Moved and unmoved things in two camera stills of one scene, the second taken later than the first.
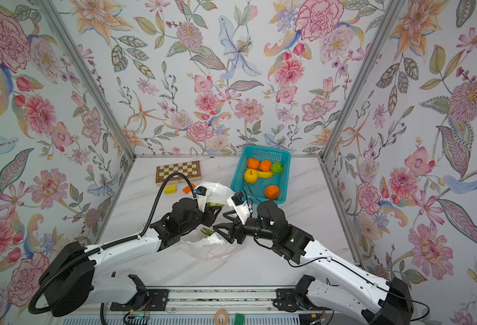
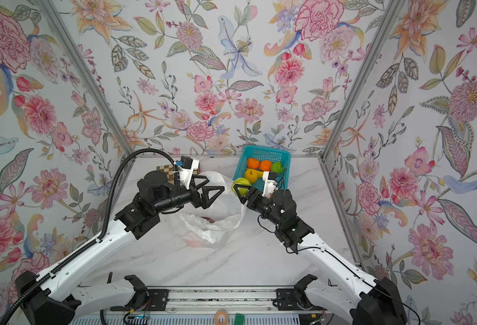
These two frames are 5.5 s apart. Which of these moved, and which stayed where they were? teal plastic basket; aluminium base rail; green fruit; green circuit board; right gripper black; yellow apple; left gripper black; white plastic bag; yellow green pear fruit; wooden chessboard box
Moved: left gripper black; white plastic bag; yellow green pear fruit; right gripper black
Stayed: green fruit; yellow apple; teal plastic basket; green circuit board; aluminium base rail; wooden chessboard box
